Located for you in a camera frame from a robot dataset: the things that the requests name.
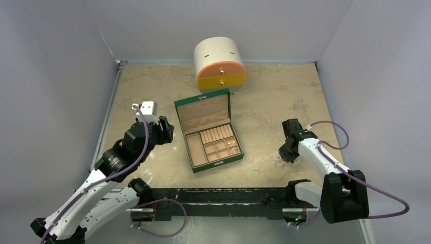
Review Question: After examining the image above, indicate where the green jewelry tray insert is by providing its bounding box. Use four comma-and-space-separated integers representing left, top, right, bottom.
184, 123, 244, 173

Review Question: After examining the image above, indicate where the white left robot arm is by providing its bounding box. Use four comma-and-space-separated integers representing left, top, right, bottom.
30, 115, 174, 243

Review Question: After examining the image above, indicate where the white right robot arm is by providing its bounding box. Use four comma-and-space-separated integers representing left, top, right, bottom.
279, 118, 370, 224

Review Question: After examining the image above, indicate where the green jewelry box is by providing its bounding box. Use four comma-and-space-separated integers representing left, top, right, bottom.
174, 88, 244, 173

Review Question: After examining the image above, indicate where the white drawer cabinet orange yellow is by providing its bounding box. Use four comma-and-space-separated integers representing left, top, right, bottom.
193, 37, 246, 94

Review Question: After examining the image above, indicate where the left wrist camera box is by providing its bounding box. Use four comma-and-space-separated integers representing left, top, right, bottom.
132, 101, 159, 125

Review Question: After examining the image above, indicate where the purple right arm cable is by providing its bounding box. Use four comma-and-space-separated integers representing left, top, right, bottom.
307, 120, 410, 220

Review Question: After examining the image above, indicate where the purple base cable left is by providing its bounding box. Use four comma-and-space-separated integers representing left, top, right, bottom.
130, 198, 188, 238

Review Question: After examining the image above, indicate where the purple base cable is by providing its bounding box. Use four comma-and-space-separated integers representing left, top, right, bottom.
288, 206, 319, 230
130, 198, 188, 238

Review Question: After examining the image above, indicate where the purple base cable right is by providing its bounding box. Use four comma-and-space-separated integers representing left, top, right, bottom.
288, 206, 319, 230

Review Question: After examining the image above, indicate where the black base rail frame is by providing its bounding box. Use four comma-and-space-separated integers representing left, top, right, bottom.
134, 187, 317, 222

